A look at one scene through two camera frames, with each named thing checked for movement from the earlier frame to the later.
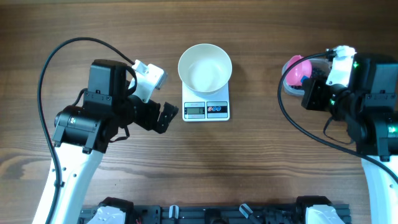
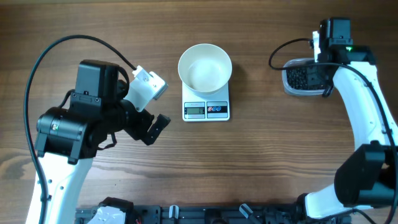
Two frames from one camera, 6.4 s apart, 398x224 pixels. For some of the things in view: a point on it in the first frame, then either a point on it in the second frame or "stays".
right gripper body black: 318,96 to 316,76
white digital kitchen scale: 209,106 stays
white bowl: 204,68 stays
